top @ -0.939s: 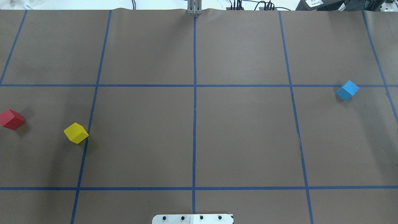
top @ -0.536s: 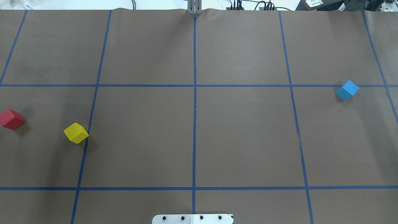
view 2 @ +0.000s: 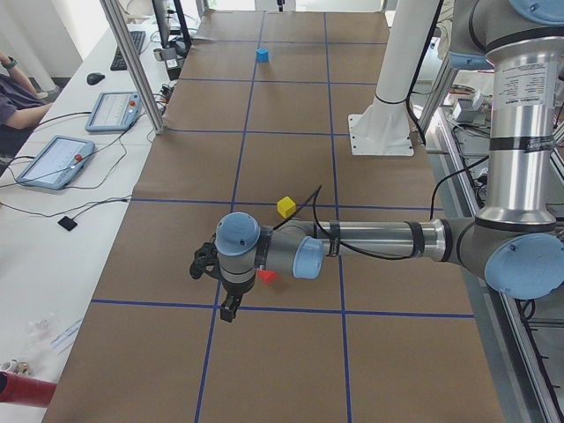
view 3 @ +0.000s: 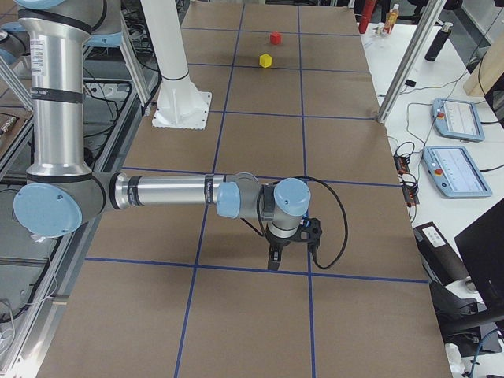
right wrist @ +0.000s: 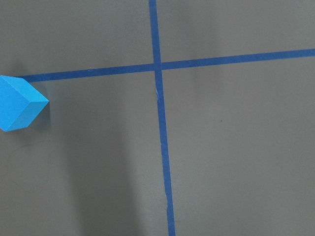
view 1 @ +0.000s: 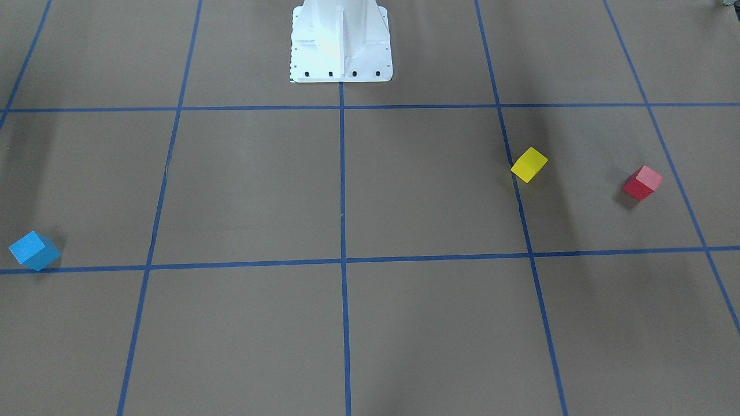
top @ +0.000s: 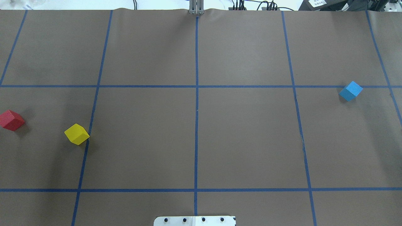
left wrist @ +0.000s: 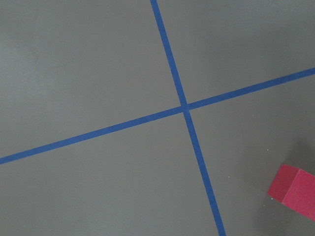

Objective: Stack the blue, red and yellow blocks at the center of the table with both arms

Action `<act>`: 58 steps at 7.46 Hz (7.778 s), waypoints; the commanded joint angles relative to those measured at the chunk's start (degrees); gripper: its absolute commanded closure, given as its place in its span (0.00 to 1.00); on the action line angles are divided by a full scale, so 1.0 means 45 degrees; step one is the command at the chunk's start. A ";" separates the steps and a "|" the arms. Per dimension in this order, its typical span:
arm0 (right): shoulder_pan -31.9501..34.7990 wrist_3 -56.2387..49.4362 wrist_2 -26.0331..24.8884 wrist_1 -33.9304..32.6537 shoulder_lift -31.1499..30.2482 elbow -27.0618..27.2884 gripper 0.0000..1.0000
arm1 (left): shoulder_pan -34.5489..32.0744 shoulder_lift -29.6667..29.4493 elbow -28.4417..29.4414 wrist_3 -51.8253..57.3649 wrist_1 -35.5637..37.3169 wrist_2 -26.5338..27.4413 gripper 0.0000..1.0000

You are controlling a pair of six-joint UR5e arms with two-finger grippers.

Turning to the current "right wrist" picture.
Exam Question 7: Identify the blue foam cube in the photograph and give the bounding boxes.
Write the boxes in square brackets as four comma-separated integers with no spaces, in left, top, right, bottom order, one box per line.
[0,75,49,132]

